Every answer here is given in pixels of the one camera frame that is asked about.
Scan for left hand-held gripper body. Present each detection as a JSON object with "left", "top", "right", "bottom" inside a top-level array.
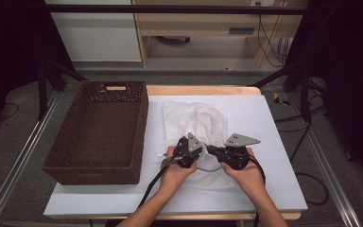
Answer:
[{"left": 169, "top": 131, "right": 204, "bottom": 170}]

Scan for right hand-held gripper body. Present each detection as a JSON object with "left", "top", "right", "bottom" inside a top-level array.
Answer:
[{"left": 218, "top": 132, "right": 262, "bottom": 171}]

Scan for white garment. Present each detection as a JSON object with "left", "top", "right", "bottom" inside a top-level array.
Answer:
[{"left": 182, "top": 103, "right": 229, "bottom": 145}]

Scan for white mesh laundry bag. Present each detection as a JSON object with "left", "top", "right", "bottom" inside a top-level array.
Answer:
[{"left": 161, "top": 100, "right": 238, "bottom": 192}]

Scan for brown wicker basket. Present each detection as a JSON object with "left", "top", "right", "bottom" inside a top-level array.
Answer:
[{"left": 42, "top": 80, "right": 149, "bottom": 186}]

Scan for person's left hand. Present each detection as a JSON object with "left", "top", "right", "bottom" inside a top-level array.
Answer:
[{"left": 159, "top": 145, "right": 199, "bottom": 191}]

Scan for person's right hand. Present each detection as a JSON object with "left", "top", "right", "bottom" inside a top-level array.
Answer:
[{"left": 221, "top": 148, "right": 267, "bottom": 199}]

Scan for white table board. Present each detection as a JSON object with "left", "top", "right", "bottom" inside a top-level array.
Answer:
[{"left": 43, "top": 95, "right": 309, "bottom": 219}]

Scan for wooden table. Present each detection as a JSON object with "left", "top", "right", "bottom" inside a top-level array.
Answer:
[{"left": 47, "top": 84, "right": 303, "bottom": 221}]

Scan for yellow and black tool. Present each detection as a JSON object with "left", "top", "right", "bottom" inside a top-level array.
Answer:
[{"left": 272, "top": 92, "right": 291, "bottom": 107}]

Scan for black metal stand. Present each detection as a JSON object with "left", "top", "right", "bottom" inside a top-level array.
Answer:
[
  {"left": 251, "top": 61, "right": 314, "bottom": 123},
  {"left": 37, "top": 59, "right": 87, "bottom": 121}
]

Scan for wooden desk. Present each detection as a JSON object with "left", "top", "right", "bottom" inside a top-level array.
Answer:
[{"left": 131, "top": 0, "right": 310, "bottom": 68}]

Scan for black curtain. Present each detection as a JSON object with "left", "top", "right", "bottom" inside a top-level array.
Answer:
[
  {"left": 284, "top": 0, "right": 363, "bottom": 184},
  {"left": 0, "top": 0, "right": 75, "bottom": 141}
]

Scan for black horizontal bar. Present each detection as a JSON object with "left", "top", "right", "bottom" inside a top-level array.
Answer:
[{"left": 43, "top": 4, "right": 308, "bottom": 16}]

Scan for white cabinet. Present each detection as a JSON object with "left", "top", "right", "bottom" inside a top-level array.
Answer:
[{"left": 43, "top": 0, "right": 143, "bottom": 62}]

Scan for white power strip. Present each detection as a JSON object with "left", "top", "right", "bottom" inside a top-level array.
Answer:
[{"left": 250, "top": 0, "right": 279, "bottom": 8}]

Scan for metal cable plug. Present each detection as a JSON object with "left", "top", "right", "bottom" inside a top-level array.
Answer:
[{"left": 161, "top": 156, "right": 184, "bottom": 168}]

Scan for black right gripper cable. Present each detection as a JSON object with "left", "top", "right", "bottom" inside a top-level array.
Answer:
[{"left": 248, "top": 154, "right": 267, "bottom": 227}]

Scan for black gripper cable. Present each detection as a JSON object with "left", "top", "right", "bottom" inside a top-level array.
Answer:
[
  {"left": 248, "top": 154, "right": 267, "bottom": 227},
  {"left": 137, "top": 164, "right": 172, "bottom": 209}
]

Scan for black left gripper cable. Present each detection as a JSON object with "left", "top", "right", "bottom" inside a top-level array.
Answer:
[{"left": 137, "top": 164, "right": 172, "bottom": 209}]

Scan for aluminium rail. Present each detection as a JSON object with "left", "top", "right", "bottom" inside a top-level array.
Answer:
[
  {"left": 287, "top": 94, "right": 362, "bottom": 227},
  {"left": 0, "top": 91, "right": 61, "bottom": 227}
]

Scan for black hanging desk cables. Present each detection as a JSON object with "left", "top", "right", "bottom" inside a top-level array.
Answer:
[{"left": 257, "top": 13, "right": 290, "bottom": 68}]

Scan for thin black floor cable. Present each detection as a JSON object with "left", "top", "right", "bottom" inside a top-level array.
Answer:
[{"left": 0, "top": 101, "right": 21, "bottom": 123}]

